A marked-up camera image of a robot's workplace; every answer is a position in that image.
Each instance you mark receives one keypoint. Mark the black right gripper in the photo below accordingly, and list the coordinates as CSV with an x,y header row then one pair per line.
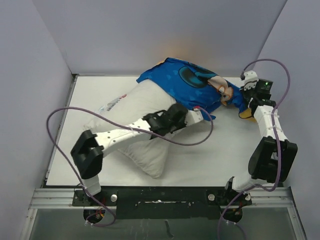
x,y
245,92

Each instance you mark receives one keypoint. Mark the white pillow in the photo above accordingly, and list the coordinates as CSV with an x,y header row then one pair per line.
x,y
128,109

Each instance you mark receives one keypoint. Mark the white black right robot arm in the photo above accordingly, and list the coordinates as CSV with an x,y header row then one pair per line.
x,y
273,157

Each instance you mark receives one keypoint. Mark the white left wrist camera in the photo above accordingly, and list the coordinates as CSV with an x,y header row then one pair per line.
x,y
193,117

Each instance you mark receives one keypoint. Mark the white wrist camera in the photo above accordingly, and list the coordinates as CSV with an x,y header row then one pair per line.
x,y
193,117
250,80

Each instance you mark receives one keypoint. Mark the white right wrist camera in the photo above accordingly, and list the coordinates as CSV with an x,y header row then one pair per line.
x,y
250,80

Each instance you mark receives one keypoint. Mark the blue yellow Mickey pillowcase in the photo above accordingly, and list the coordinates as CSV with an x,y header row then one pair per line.
x,y
194,86

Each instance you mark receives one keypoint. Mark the aluminium frame rail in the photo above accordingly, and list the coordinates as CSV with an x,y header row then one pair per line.
x,y
62,198

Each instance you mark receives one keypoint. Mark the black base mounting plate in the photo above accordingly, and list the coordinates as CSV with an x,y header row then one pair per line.
x,y
163,202

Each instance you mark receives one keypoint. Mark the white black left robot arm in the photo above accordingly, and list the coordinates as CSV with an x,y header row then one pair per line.
x,y
91,148

